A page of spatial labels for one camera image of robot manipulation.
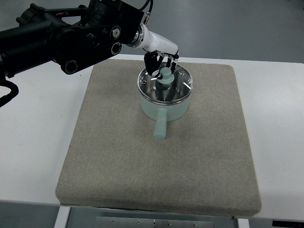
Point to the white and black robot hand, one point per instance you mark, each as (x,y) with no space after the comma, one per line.
(156,47)

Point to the glass lid with green knob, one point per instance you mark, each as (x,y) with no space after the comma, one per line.
(166,94)

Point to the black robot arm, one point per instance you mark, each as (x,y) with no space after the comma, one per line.
(74,38)

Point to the mint green pot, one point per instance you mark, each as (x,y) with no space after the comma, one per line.
(162,113)

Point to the beige felt mat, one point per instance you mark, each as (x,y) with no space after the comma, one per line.
(204,166)

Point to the grey metal base plate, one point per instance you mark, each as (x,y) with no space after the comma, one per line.
(117,222)

